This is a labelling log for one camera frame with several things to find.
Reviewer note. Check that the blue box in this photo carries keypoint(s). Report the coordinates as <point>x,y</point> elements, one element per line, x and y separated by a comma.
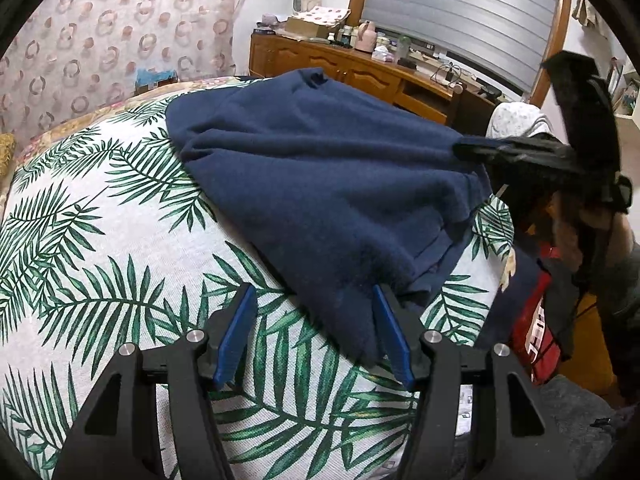
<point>150,77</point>

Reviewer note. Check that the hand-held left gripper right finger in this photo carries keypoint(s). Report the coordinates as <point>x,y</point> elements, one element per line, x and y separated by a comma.
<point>395,340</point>

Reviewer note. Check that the pink jug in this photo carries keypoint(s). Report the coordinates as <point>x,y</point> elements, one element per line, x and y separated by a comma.
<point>365,35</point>

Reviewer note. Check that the green-lid cup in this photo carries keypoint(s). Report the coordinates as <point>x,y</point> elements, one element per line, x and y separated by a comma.
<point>402,47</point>

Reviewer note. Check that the wooden sideboard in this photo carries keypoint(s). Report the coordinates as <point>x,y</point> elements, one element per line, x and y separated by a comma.
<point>310,60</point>

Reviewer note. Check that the purple grey object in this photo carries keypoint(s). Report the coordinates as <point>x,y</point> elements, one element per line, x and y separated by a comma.
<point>270,21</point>

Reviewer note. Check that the red black bag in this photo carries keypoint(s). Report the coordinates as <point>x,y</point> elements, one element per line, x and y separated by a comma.
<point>540,320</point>

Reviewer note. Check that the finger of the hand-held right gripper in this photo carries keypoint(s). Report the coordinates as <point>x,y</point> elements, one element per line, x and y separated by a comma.
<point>480,151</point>

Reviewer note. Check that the floral blanket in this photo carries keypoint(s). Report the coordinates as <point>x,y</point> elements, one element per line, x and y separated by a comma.
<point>75,125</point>

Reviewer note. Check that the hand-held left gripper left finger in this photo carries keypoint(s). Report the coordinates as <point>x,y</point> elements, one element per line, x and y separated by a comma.
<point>235,340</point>

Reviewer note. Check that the white shelf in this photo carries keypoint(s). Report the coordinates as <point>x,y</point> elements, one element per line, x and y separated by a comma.
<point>625,85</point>

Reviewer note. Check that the person's right hand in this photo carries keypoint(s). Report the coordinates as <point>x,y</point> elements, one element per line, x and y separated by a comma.
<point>564,232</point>

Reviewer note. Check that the grey window blind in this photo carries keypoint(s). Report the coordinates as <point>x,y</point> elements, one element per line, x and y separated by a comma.
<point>460,15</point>

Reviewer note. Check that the leaf-print cloth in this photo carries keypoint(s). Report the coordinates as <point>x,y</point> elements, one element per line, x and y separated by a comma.
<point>125,260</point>

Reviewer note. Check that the grey cloth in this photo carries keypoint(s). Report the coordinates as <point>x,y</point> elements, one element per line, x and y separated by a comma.
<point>575,420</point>

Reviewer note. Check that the woven patterned cushion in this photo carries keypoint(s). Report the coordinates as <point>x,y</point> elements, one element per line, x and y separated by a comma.
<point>5,150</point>

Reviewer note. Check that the white patterned cloth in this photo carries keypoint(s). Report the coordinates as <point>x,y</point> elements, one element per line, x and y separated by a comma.
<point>520,120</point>

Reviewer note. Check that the cardboard box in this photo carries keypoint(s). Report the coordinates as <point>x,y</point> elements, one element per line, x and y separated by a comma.
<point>305,29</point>

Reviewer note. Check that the navy t-shirt with orange print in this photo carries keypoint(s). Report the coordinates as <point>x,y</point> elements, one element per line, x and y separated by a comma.
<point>310,170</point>

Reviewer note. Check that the beige hanging garment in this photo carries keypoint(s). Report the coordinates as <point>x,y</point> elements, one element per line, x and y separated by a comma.
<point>585,10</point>

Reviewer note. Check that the polka dot tray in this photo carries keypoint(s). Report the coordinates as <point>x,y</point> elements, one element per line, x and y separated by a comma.
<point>325,14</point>

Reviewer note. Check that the navy bed sheet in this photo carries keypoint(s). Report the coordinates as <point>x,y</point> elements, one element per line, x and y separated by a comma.
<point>520,270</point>

